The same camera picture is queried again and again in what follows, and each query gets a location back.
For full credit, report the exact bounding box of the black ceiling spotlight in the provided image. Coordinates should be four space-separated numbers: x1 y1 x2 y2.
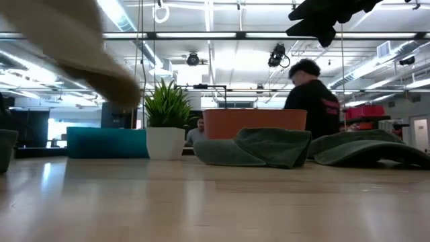
398 55 416 67

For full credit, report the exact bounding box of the white looped cable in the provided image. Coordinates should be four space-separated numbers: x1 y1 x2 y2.
153 0 171 24

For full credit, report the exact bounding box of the black hanging camera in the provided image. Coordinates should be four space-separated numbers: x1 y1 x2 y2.
186 52 202 67
267 42 292 69

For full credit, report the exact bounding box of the green plant in white pot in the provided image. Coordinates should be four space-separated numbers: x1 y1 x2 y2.
143 79 198 161

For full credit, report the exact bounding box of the black overhead frame beam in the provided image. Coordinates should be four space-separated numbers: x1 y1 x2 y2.
0 32 430 41

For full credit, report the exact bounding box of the white door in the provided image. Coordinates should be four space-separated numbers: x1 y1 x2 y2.
413 117 429 152

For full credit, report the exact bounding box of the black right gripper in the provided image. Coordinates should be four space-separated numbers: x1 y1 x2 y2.
285 0 384 48

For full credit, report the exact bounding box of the orange plastic bin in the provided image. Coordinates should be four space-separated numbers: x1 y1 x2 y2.
202 108 308 140

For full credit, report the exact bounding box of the beige hat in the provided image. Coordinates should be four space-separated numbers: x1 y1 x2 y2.
0 0 142 108

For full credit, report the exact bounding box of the blue plastic bin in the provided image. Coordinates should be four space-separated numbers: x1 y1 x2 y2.
66 126 150 159

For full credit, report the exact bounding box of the black monitor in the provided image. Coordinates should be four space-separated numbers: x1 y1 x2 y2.
100 102 138 130

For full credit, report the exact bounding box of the black cabinet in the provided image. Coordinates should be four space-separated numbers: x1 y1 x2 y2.
0 109 50 149

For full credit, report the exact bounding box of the red storage bin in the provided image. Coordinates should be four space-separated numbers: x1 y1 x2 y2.
345 104 386 119

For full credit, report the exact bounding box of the hanging black cable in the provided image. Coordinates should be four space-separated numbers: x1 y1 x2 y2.
140 0 147 128
341 33 347 131

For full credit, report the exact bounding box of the person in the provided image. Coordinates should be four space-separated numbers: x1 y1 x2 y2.
284 58 341 140
185 117 206 147

